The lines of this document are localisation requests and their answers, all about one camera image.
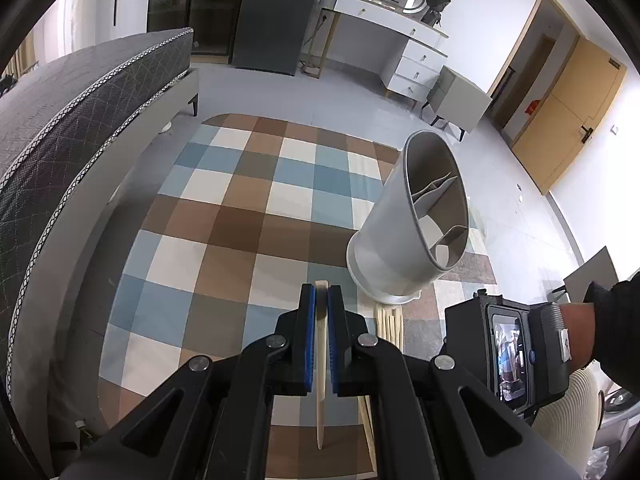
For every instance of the light wooden chopstick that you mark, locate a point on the light wooden chopstick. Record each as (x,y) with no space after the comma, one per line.
(386,325)
(399,329)
(392,327)
(322,410)
(368,430)

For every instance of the glass door cabinet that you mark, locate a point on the glass door cabinet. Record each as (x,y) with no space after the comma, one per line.
(195,10)

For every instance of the potted green plant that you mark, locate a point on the potted green plant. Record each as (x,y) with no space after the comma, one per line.
(436,0)

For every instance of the checked blue brown tablecloth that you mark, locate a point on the checked blue brown tablecloth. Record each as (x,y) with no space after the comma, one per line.
(200,260)

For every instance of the person's leg in cream trousers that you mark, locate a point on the person's leg in cream trousers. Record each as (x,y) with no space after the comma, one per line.
(565,410)

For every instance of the dark grey refrigerator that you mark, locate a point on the dark grey refrigerator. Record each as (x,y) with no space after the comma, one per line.
(275,20)

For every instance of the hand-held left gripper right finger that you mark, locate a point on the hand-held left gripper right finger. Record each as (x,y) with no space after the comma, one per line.
(334,340)

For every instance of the person's right forearm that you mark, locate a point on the person's right forearm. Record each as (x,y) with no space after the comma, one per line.
(615,320)

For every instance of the grey flat board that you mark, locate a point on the grey flat board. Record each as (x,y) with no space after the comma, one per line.
(595,272)

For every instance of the wooden door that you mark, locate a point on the wooden door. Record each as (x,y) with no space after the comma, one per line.
(570,115)

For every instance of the white vanity desk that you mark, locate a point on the white vanity desk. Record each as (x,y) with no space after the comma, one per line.
(405,55)

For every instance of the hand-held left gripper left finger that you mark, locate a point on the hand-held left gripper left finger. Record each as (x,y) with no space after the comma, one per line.
(311,335)

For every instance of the grey utensil holder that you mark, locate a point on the grey utensil holder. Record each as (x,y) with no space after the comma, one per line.
(385,240)

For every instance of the grey nightstand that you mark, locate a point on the grey nightstand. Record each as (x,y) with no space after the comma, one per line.
(460,97)

